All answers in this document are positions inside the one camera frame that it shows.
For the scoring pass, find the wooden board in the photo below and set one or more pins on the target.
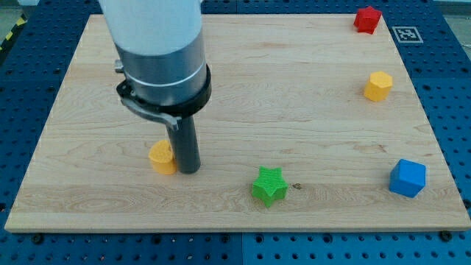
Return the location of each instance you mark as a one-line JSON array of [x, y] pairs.
[[287, 92]]

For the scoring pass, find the yellow hexagon block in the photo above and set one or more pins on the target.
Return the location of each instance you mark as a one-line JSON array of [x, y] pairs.
[[378, 86]]

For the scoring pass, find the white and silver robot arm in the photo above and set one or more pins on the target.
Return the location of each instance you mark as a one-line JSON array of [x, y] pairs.
[[161, 54]]

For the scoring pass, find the white fiducial marker tag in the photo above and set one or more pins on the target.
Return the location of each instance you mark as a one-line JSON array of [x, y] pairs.
[[407, 34]]

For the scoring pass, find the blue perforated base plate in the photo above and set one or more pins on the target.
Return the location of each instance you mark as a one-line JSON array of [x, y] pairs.
[[30, 79]]

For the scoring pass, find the yellow heart block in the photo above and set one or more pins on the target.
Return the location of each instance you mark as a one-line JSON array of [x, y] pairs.
[[162, 158]]

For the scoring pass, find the black clamp ring with lever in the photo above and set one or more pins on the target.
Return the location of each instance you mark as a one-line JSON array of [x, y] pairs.
[[169, 115]]

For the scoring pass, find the red star block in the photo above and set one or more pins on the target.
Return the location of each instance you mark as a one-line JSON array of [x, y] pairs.
[[367, 19]]

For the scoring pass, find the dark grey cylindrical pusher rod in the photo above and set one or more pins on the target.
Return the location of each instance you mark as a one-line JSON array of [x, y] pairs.
[[184, 145]]

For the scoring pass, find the green star block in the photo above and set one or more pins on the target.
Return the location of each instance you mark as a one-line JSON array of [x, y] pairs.
[[269, 185]]

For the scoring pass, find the blue cube block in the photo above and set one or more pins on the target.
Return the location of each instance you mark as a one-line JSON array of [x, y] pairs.
[[407, 178]]

